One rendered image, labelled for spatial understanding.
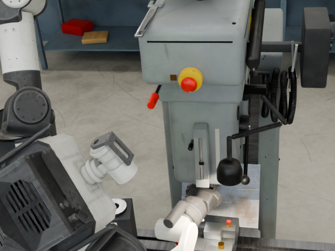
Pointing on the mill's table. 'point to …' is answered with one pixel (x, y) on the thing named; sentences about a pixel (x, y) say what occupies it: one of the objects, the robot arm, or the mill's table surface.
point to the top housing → (197, 41)
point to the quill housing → (183, 167)
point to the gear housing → (203, 93)
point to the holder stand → (124, 215)
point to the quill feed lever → (244, 122)
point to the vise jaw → (212, 245)
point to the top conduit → (255, 35)
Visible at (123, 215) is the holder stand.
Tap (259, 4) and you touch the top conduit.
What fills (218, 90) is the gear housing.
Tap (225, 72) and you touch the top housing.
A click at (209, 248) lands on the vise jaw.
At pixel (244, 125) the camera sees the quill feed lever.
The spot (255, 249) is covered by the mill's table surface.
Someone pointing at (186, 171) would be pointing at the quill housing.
